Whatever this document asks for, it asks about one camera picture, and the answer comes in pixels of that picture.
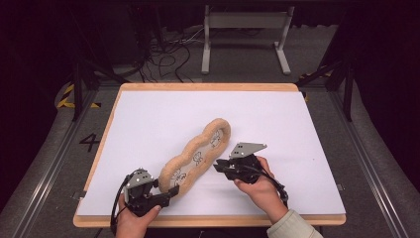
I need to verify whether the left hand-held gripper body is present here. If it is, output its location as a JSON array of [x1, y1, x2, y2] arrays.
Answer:
[[123, 168, 163, 218]]

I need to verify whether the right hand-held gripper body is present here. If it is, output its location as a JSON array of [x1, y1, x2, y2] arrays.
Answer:
[[227, 142, 268, 185]]

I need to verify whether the tan peanut-shaped cushion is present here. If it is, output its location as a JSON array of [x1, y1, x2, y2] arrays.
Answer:
[[157, 117, 233, 199]]

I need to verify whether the person's left hand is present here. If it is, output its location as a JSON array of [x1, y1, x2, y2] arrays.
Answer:
[[115, 193, 163, 238]]

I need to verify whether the person's right hand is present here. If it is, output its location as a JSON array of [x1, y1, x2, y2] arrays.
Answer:
[[233, 156, 289, 225]]

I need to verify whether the yellow black floor tape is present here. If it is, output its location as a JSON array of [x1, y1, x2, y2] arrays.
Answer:
[[55, 82, 102, 110], [298, 64, 333, 80]]

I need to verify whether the black tripod stand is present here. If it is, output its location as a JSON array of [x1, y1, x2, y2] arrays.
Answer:
[[295, 6, 357, 122], [66, 6, 131, 122]]

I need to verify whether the grey metal stand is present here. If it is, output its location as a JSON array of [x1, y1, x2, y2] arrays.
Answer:
[[200, 4, 296, 75]]

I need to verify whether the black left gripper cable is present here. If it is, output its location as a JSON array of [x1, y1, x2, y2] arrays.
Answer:
[[110, 168, 141, 236]]

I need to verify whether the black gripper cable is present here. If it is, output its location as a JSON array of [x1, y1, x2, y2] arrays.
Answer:
[[243, 164, 289, 204], [110, 168, 141, 236]]

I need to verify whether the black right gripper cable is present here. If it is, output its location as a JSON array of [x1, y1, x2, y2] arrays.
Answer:
[[243, 164, 289, 204]]

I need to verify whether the white board with wood frame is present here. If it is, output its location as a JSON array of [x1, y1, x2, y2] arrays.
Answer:
[[76, 90, 347, 217]]

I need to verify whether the metal floor rail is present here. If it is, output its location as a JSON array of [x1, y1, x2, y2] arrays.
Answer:
[[11, 88, 101, 238], [329, 88, 411, 238]]

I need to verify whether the tangle of floor cables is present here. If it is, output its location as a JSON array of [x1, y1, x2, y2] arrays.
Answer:
[[138, 26, 206, 84]]

